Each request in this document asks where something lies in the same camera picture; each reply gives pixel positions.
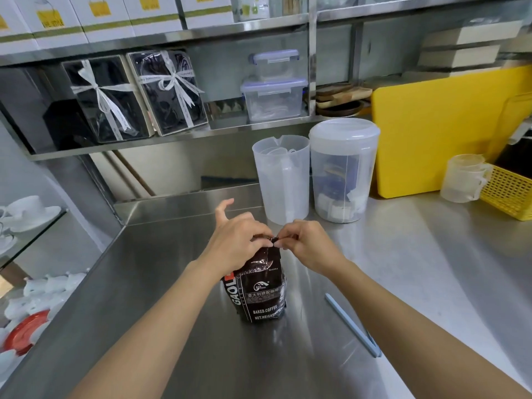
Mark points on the person's left hand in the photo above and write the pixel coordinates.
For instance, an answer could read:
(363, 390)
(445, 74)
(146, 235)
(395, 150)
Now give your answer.
(232, 245)

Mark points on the person's right hand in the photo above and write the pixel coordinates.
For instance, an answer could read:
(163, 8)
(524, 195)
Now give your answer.
(311, 245)

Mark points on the person's right fingers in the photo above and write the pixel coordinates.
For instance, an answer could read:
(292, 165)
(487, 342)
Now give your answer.
(289, 235)

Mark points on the person's left little finger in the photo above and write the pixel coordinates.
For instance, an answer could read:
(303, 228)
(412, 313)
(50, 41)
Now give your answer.
(223, 209)

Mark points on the dark brown coffee bag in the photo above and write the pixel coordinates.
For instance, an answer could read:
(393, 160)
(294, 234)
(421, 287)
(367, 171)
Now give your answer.
(262, 290)

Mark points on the person's left forearm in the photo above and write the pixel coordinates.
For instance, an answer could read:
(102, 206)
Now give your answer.
(153, 332)

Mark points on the person's right forearm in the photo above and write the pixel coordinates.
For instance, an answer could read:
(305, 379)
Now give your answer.
(407, 336)

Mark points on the translucent plastic pitcher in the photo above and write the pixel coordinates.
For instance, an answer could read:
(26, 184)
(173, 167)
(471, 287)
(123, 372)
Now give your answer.
(282, 182)

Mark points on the lidded round translucent container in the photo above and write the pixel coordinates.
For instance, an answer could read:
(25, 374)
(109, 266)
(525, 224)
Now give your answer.
(344, 170)

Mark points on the light blue pen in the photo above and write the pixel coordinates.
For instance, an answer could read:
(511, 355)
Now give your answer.
(353, 324)

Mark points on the large clear storage container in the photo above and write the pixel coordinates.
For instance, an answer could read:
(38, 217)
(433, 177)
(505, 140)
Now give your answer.
(274, 99)

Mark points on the black gift box with ribbon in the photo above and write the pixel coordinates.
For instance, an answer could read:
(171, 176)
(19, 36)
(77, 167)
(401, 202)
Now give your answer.
(104, 99)
(166, 91)

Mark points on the stack of wooden trays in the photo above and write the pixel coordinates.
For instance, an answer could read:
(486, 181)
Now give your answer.
(341, 99)

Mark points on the small clear purple-lidded container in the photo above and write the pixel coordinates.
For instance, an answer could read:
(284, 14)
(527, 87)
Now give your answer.
(274, 64)

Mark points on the large yellow cutting board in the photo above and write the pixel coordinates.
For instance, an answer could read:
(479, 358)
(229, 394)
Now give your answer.
(428, 137)

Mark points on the stainless steel shelf unit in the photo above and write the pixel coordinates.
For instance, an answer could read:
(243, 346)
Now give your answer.
(249, 31)

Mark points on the translucent measuring cup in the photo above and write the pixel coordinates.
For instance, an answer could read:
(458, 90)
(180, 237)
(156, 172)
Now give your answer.
(461, 180)

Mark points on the white cup with saucer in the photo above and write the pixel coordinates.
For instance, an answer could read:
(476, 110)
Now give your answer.
(29, 211)

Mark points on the group of white teaware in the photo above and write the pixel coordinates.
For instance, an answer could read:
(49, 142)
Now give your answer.
(45, 288)

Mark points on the white box with yellow print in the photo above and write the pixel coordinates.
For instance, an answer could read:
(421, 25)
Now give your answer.
(205, 10)
(104, 16)
(50, 18)
(12, 33)
(151, 12)

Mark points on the glass shelf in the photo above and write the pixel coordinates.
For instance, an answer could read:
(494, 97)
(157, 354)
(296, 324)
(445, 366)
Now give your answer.
(25, 240)

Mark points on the clear jar with label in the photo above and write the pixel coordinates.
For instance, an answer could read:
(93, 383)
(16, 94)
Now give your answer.
(251, 7)

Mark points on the yellow plastic basket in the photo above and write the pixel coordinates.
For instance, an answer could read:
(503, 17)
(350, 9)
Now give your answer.
(507, 195)

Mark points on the red and white plate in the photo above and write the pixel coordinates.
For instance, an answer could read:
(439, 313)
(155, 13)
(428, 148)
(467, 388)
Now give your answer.
(23, 332)

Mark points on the black item in basket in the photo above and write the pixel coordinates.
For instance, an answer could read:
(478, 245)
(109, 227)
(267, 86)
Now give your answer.
(517, 155)

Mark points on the small yellow cutting board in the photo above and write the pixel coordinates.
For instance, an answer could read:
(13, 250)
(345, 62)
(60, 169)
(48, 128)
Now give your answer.
(513, 120)

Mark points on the stack of flat white boxes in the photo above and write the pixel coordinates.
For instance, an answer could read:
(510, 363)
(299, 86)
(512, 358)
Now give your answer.
(465, 47)

